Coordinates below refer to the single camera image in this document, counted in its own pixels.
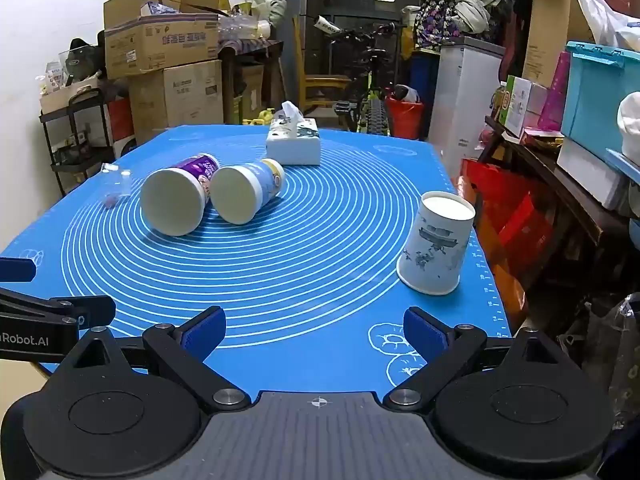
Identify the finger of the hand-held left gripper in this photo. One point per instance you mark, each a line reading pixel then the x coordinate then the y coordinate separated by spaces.
pixel 85 310
pixel 17 269

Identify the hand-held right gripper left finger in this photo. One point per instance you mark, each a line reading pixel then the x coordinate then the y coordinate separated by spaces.
pixel 202 331

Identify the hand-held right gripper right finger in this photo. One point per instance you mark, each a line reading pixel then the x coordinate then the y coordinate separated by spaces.
pixel 425 331

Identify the white printed paper cup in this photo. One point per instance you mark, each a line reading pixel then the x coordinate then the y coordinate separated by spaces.
pixel 435 245

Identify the clear plastic cup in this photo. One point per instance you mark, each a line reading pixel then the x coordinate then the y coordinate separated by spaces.
pixel 116 185

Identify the purple paper cup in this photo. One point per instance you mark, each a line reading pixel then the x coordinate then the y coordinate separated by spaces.
pixel 172 200

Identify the blue and yellow paper cup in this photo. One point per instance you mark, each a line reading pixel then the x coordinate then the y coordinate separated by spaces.
pixel 242 192

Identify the blue silicone baking mat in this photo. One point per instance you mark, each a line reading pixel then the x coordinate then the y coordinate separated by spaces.
pixel 300 260

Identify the black metal cart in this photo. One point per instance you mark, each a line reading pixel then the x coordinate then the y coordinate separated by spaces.
pixel 75 155

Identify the red plastic bags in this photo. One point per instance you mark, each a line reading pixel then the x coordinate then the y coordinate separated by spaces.
pixel 505 220

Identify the shallow cardboard tray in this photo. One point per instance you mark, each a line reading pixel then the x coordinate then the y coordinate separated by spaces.
pixel 65 95

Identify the clear plastic bag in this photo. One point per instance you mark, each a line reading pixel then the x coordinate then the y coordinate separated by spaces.
pixel 617 360

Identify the dark wooden shelf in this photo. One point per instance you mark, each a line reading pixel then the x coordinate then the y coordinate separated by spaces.
pixel 560 180

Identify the white tissue box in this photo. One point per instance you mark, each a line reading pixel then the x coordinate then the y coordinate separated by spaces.
pixel 295 145

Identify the red bucket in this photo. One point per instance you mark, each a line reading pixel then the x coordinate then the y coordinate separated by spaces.
pixel 405 117

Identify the yellow toy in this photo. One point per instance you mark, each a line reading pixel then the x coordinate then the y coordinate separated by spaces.
pixel 257 117

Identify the dark bag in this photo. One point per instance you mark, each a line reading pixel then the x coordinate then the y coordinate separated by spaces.
pixel 85 55

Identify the white flat box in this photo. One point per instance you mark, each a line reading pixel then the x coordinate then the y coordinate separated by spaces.
pixel 590 170

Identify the large plain cardboard box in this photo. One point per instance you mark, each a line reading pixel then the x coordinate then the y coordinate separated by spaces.
pixel 175 97

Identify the white chest freezer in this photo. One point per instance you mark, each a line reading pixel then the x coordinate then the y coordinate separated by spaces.
pixel 462 100

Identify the white and green box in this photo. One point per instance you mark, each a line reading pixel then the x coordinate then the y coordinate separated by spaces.
pixel 520 102

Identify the black bicycle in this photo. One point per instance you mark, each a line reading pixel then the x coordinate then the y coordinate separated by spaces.
pixel 367 90

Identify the dark wooden table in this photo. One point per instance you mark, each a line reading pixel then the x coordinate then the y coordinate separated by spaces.
pixel 250 80

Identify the wooden chair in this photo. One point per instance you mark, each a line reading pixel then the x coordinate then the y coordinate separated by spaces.
pixel 320 85

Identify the printed cardboard box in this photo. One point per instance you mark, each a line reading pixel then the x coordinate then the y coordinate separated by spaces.
pixel 160 42

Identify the pink box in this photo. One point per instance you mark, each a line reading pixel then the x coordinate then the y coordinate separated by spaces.
pixel 555 95

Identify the teal plastic storage bin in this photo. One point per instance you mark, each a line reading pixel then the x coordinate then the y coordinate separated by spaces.
pixel 595 100

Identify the floral cloth bag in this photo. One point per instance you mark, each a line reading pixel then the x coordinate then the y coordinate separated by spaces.
pixel 432 20

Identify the tall cardboard box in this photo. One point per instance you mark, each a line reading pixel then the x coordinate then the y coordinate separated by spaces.
pixel 550 30

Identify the white plastic bag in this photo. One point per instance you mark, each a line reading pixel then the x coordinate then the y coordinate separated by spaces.
pixel 610 15

